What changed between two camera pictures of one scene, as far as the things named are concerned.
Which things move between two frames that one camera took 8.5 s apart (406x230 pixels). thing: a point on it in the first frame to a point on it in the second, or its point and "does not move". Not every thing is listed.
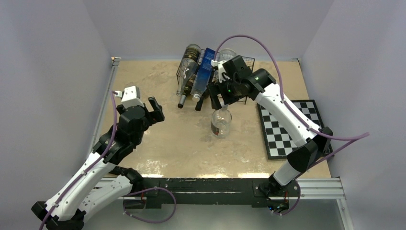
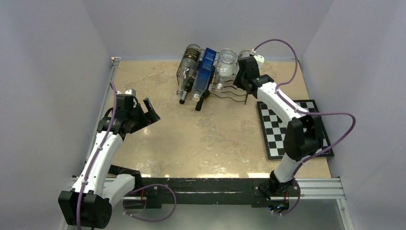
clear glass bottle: (191, 55) does not move
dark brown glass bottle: (198, 106) does not move
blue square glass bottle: (201, 82) does not move
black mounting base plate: (217, 191) does not move
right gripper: (214, 88) to (237, 82)
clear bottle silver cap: (221, 119) to (245, 53)
